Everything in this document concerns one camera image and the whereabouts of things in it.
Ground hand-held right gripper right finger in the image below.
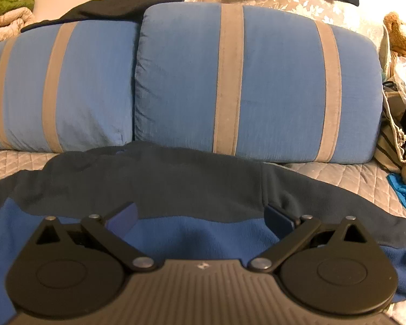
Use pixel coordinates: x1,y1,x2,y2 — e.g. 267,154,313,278
248,206,376,271

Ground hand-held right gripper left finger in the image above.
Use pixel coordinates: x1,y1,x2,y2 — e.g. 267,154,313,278
35,202,154,272

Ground blue and grey fleece hoodie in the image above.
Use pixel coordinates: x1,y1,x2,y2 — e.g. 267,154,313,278
0,141,406,325

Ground grey quilted bedspread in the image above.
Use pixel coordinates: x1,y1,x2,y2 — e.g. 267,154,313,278
0,147,406,325

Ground turquoise cloth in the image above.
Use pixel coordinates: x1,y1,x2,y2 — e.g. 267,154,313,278
387,173,406,210

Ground striped canvas tote bag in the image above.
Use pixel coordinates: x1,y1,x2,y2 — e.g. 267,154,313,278
374,54,406,173

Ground blue grey-striped pillow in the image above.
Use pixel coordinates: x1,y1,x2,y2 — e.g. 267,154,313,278
133,3,384,165
0,19,141,153

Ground clear plastic bag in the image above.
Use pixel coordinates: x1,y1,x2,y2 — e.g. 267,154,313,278
391,56,406,105

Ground silver patterned cushion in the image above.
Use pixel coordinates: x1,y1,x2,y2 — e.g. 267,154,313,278
184,0,388,55

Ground black garment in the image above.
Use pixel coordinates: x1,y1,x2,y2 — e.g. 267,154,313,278
22,0,185,33

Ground brown teddy bear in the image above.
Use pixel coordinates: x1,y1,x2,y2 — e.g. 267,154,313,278
382,12,406,58

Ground beige knitted blanket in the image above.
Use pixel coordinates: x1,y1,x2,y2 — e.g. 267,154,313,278
0,7,34,53

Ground dark green towel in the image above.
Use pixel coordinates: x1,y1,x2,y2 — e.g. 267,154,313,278
0,0,35,19

